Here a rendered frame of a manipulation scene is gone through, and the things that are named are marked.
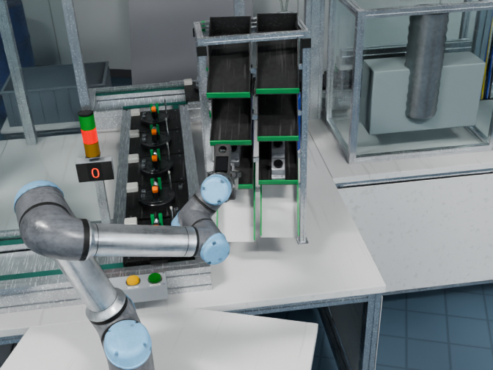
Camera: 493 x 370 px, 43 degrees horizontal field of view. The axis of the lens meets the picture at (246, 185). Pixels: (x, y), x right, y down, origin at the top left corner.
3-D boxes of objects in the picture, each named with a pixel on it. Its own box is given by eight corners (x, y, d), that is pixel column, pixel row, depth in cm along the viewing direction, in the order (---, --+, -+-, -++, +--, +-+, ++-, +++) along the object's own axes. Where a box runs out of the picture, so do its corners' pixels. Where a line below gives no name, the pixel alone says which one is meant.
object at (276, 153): (285, 162, 212) (285, 150, 206) (271, 162, 212) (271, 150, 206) (284, 142, 217) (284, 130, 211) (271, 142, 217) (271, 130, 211)
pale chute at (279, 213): (298, 237, 216) (299, 235, 211) (260, 237, 216) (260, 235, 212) (297, 158, 223) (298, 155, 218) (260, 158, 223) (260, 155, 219)
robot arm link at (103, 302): (113, 364, 171) (8, 220, 139) (101, 329, 183) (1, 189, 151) (152, 341, 173) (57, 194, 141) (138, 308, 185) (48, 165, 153)
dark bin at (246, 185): (253, 189, 206) (252, 176, 200) (213, 189, 206) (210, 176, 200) (254, 122, 221) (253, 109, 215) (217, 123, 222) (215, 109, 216)
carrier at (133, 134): (184, 156, 277) (181, 131, 270) (129, 161, 274) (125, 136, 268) (181, 133, 297) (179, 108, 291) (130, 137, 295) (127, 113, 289)
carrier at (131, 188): (190, 217, 235) (188, 189, 229) (125, 224, 233) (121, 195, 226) (187, 185, 256) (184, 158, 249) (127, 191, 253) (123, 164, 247)
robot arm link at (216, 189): (191, 194, 162) (213, 169, 161) (196, 189, 173) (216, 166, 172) (215, 214, 162) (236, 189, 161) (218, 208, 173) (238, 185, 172)
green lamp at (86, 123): (95, 130, 208) (92, 116, 205) (80, 131, 207) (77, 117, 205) (96, 123, 212) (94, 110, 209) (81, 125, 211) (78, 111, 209)
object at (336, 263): (385, 292, 214) (386, 285, 212) (-74, 346, 199) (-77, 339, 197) (300, 119, 334) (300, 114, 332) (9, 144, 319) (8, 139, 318)
